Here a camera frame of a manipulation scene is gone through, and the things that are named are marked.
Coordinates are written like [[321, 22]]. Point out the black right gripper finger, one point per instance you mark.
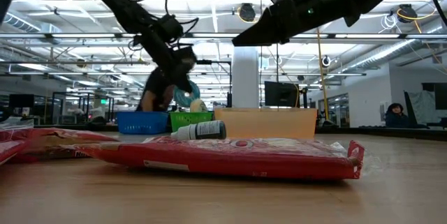
[[265, 27], [276, 39]]

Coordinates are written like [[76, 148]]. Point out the black label dropper bottle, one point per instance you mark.
[[202, 130]]

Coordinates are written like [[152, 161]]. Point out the red rubber band packet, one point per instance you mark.
[[216, 159], [52, 140], [8, 150]]

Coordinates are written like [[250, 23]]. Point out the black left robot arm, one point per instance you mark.
[[118, 4]]

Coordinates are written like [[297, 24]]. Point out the standing person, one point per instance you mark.
[[157, 84]]

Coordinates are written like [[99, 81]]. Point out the white building column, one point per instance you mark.
[[245, 77]]

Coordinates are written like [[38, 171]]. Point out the black monitor on stand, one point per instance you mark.
[[281, 95]]

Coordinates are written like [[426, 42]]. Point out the green plastic basket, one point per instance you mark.
[[190, 121]]

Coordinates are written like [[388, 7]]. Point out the blue plastic basket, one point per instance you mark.
[[143, 123]]

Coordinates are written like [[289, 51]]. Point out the tan cardboard box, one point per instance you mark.
[[269, 123]]

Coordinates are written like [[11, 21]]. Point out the seated person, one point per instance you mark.
[[395, 116]]

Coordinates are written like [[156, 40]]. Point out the small black background monitor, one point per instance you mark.
[[21, 101]]

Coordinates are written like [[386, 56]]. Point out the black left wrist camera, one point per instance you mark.
[[169, 28]]

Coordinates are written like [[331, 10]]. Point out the black background rig frame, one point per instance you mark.
[[229, 88]]

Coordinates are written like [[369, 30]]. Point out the black wall screen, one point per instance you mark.
[[440, 96]]

